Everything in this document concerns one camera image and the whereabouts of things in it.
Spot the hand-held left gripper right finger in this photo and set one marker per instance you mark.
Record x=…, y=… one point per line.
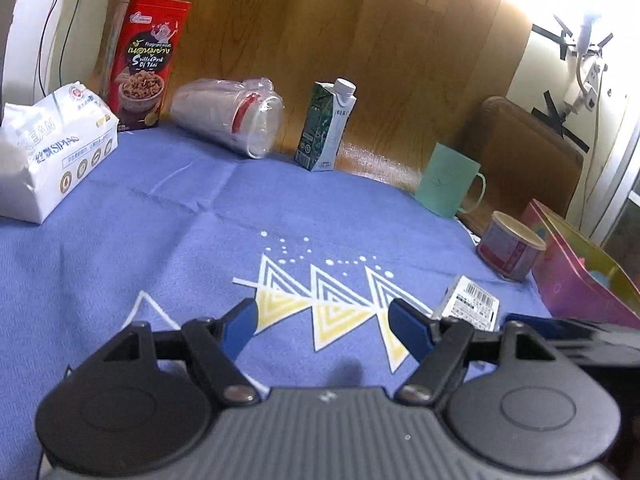
x=410, y=330

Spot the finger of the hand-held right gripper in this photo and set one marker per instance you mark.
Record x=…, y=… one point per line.
x=530, y=323

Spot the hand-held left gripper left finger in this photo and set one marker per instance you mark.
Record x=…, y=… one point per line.
x=241, y=327

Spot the pink hexagonal tin box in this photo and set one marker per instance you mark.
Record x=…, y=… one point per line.
x=575, y=285

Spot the small white tissue packet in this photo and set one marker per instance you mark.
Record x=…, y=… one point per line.
x=470, y=300

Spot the red and white can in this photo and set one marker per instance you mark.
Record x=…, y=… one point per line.
x=507, y=247

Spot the blue patterned tablecloth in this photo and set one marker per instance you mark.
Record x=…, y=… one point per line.
x=150, y=240

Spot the green plastic mug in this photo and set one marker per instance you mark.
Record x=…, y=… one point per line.
x=445, y=180

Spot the black tape strip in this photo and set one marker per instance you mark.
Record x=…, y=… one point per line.
x=552, y=107
x=562, y=27
x=565, y=132
x=602, y=42

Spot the wrapped clear plastic cup stack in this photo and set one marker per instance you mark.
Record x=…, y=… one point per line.
x=225, y=112

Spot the green and white drink carton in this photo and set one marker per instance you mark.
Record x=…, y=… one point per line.
x=322, y=125

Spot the white power strip with plugs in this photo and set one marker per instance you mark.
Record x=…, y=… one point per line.
x=582, y=85

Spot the large white tissue pack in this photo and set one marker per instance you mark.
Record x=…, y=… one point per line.
x=55, y=155

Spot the red snack box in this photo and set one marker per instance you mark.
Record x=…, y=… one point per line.
x=145, y=60

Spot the wooden panel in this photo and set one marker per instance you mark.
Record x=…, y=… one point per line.
x=350, y=25

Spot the white door frame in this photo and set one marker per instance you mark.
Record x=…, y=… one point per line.
x=617, y=160

